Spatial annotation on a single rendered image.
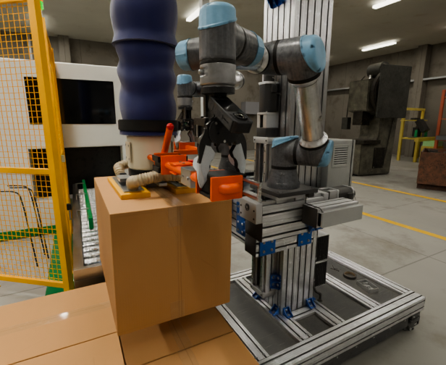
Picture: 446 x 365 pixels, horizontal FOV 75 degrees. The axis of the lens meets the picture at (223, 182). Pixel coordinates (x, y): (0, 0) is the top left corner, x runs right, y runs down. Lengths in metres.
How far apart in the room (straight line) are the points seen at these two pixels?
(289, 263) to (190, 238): 0.88
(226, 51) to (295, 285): 1.48
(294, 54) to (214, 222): 0.61
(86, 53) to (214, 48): 11.01
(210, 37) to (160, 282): 0.73
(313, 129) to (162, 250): 0.71
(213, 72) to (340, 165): 1.26
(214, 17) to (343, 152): 1.28
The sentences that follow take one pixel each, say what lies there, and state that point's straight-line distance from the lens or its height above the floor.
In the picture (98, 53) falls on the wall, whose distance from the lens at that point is 11.63.
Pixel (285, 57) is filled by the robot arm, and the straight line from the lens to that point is 1.05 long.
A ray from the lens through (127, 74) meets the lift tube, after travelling 1.11.
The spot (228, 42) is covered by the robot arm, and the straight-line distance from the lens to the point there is 0.62.
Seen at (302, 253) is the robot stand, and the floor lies 0.58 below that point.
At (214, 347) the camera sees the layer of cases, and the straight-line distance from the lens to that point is 1.19.
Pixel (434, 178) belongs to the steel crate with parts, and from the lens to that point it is 6.93.
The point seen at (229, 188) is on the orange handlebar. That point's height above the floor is 1.20.
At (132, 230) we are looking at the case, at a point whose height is 1.02.
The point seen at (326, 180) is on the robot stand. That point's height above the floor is 1.01.
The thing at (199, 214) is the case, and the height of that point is 1.04.
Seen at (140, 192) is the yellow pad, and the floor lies 1.09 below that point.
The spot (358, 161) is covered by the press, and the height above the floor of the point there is 0.36.
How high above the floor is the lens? 1.33
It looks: 12 degrees down
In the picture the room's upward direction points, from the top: straight up
